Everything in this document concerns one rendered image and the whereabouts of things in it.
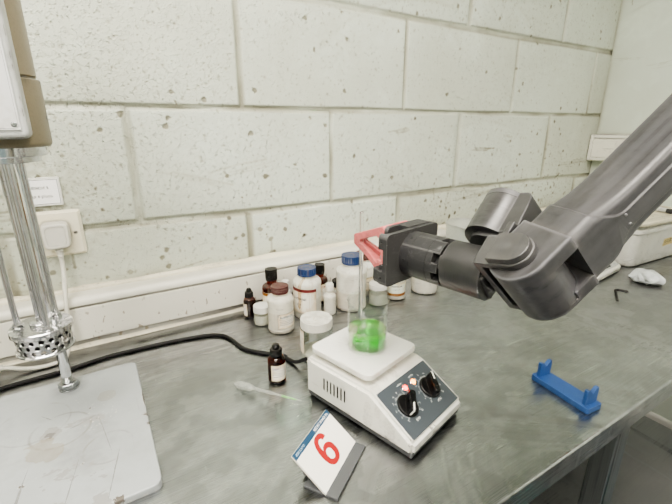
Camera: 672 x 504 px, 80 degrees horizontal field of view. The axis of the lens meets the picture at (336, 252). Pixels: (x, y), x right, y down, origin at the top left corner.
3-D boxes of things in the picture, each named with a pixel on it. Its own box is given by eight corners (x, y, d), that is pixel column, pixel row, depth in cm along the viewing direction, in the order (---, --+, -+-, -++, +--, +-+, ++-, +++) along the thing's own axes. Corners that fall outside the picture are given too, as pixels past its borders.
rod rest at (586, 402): (601, 409, 61) (606, 389, 60) (586, 415, 60) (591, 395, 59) (544, 373, 70) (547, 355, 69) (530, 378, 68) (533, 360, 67)
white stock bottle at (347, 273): (363, 314, 92) (364, 260, 88) (332, 310, 94) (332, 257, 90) (368, 301, 98) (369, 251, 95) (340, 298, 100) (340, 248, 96)
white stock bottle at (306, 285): (304, 305, 96) (303, 260, 93) (326, 312, 93) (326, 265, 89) (288, 315, 91) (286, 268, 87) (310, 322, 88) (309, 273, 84)
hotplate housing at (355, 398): (460, 413, 60) (465, 367, 58) (411, 464, 51) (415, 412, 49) (350, 356, 75) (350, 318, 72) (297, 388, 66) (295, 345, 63)
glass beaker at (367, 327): (361, 333, 66) (362, 286, 64) (395, 346, 62) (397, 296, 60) (335, 351, 61) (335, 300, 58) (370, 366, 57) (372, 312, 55)
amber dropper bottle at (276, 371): (265, 378, 68) (262, 342, 66) (279, 371, 70) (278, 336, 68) (274, 387, 66) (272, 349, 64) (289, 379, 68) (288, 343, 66)
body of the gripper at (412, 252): (375, 232, 47) (427, 246, 42) (426, 219, 54) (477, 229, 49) (373, 283, 49) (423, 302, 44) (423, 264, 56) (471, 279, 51)
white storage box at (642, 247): (691, 253, 136) (703, 211, 131) (632, 271, 119) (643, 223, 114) (597, 232, 161) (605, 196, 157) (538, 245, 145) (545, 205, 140)
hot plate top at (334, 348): (417, 349, 62) (418, 344, 62) (369, 383, 54) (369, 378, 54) (359, 324, 70) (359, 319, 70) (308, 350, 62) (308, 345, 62)
